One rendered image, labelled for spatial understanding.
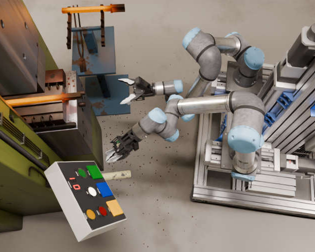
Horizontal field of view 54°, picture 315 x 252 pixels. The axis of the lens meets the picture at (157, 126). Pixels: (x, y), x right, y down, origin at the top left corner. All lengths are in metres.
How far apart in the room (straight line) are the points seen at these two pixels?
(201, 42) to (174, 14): 1.89
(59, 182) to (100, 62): 1.08
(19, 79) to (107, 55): 1.06
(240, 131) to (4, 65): 0.87
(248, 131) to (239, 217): 1.49
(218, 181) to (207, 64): 1.13
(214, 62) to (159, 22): 1.88
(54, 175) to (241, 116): 0.81
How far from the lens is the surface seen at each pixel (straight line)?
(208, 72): 1.50
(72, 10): 2.17
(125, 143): 1.39
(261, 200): 2.40
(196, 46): 1.51
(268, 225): 2.63
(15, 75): 1.27
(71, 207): 1.35
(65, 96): 1.74
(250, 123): 1.17
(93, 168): 1.55
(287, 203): 2.46
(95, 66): 2.21
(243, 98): 1.23
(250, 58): 1.83
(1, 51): 1.16
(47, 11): 3.58
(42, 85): 1.45
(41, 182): 1.73
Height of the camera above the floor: 2.48
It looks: 67 degrees down
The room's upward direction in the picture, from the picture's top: straight up
